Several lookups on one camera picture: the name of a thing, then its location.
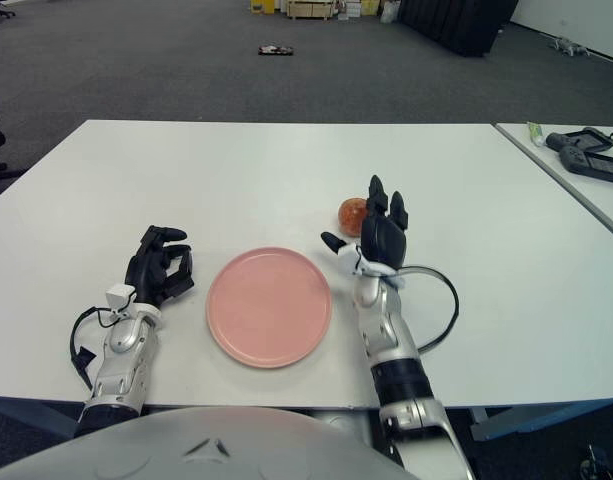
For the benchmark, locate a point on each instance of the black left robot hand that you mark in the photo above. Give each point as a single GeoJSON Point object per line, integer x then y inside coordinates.
{"type": "Point", "coordinates": [146, 270]}

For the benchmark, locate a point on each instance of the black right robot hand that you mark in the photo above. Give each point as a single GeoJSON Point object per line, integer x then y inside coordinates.
{"type": "Point", "coordinates": [383, 240]}

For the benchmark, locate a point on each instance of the red yellow apple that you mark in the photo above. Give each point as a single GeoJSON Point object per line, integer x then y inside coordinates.
{"type": "Point", "coordinates": [350, 216]}

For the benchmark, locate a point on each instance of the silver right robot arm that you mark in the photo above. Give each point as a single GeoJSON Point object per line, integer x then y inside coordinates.
{"type": "Point", "coordinates": [391, 340]}

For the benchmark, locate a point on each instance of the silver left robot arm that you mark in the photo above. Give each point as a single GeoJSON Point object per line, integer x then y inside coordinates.
{"type": "Point", "coordinates": [121, 360]}

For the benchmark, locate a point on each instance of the pink round plate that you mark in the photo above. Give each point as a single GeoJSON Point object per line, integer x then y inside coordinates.
{"type": "Point", "coordinates": [266, 310]}

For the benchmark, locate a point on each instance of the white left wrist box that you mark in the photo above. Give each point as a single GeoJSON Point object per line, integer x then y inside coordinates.
{"type": "Point", "coordinates": [118, 296]}

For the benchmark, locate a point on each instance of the grey robot torso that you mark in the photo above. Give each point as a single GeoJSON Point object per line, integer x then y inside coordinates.
{"type": "Point", "coordinates": [186, 450]}

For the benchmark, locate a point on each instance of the green white tube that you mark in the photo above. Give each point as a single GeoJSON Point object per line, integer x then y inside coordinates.
{"type": "Point", "coordinates": [535, 134]}

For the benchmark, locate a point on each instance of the black handheld controller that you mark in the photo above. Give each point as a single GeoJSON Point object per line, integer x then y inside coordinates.
{"type": "Point", "coordinates": [593, 167]}
{"type": "Point", "coordinates": [581, 140]}

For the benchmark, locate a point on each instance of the black partition panel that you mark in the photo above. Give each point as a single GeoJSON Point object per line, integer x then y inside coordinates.
{"type": "Point", "coordinates": [451, 25]}

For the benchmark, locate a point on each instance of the white plastic bag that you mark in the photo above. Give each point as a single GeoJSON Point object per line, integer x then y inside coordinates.
{"type": "Point", "coordinates": [388, 14]}

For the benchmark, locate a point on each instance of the stack of white boxes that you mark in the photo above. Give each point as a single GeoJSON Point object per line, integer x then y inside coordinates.
{"type": "Point", "coordinates": [358, 7]}

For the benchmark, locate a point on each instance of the wooden crate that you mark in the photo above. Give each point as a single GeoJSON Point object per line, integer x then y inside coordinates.
{"type": "Point", "coordinates": [308, 9]}

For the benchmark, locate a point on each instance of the yellow cardboard box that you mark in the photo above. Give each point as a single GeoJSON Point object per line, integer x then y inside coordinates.
{"type": "Point", "coordinates": [262, 5]}

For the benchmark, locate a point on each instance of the grey quadruped robot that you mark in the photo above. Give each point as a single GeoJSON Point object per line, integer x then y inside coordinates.
{"type": "Point", "coordinates": [568, 46]}

